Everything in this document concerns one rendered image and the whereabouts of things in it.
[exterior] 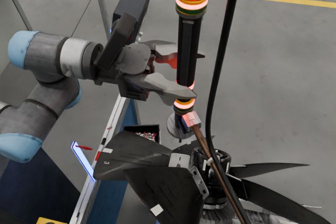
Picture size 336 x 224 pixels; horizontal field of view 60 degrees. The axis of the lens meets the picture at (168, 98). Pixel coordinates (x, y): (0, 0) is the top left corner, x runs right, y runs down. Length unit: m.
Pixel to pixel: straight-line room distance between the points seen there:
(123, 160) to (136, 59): 0.50
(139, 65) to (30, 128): 0.25
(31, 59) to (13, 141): 0.15
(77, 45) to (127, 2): 0.80
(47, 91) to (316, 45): 2.85
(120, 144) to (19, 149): 0.46
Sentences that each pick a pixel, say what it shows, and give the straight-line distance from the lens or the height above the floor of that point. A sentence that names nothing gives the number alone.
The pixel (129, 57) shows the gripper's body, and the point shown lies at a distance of 0.53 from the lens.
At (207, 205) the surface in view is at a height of 1.19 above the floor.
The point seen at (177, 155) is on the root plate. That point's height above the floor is 1.19.
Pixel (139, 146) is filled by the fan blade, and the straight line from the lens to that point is 0.98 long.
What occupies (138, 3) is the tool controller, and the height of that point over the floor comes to 1.23.
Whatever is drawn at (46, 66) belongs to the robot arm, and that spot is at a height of 1.65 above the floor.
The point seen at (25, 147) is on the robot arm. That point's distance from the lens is 0.61.
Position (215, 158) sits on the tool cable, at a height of 1.57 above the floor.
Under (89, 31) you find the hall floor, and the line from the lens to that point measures 3.12.
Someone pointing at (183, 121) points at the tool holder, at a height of 1.54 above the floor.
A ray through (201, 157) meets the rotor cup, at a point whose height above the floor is 1.26.
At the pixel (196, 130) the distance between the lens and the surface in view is 0.58.
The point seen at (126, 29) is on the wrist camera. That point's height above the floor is 1.75.
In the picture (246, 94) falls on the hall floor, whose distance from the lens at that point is 2.60.
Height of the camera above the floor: 2.06
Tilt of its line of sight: 56 degrees down
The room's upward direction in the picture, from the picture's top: straight up
